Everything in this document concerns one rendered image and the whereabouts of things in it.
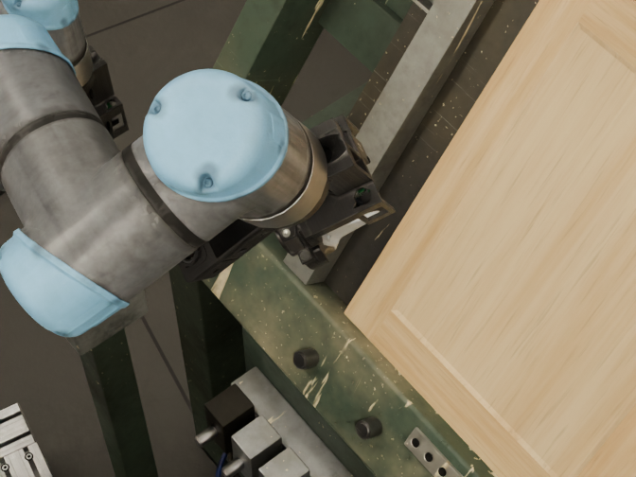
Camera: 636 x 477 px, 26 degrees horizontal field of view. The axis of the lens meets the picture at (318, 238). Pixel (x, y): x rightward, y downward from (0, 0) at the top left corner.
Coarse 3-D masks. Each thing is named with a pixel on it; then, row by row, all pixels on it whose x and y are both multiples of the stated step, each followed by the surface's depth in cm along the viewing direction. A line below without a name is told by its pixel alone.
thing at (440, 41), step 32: (448, 0) 166; (480, 0) 164; (416, 32) 169; (448, 32) 166; (416, 64) 170; (448, 64) 169; (384, 96) 173; (416, 96) 170; (384, 128) 174; (416, 128) 175; (384, 160) 176; (288, 256) 186
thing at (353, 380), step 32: (256, 256) 189; (224, 288) 193; (256, 288) 189; (288, 288) 186; (320, 288) 186; (256, 320) 190; (288, 320) 186; (320, 320) 183; (288, 352) 187; (320, 352) 183; (352, 352) 180; (320, 384) 184; (352, 384) 180; (384, 384) 177; (352, 416) 181; (384, 416) 177; (416, 416) 174; (352, 448) 181; (384, 448) 178; (448, 448) 171
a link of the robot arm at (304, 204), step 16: (304, 128) 88; (320, 144) 91; (320, 160) 89; (320, 176) 89; (304, 192) 87; (320, 192) 90; (288, 208) 87; (304, 208) 89; (256, 224) 90; (272, 224) 90; (288, 224) 91
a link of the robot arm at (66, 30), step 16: (0, 0) 149; (16, 0) 147; (32, 0) 146; (48, 0) 146; (64, 0) 148; (32, 16) 147; (48, 16) 147; (64, 16) 149; (48, 32) 149; (64, 32) 150; (80, 32) 154; (64, 48) 152; (80, 48) 155
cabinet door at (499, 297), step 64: (576, 0) 157; (512, 64) 163; (576, 64) 158; (512, 128) 164; (576, 128) 159; (448, 192) 171; (512, 192) 166; (576, 192) 160; (384, 256) 179; (448, 256) 172; (512, 256) 166; (576, 256) 161; (384, 320) 180; (448, 320) 174; (512, 320) 167; (576, 320) 162; (448, 384) 174; (512, 384) 168; (576, 384) 163; (512, 448) 169; (576, 448) 163
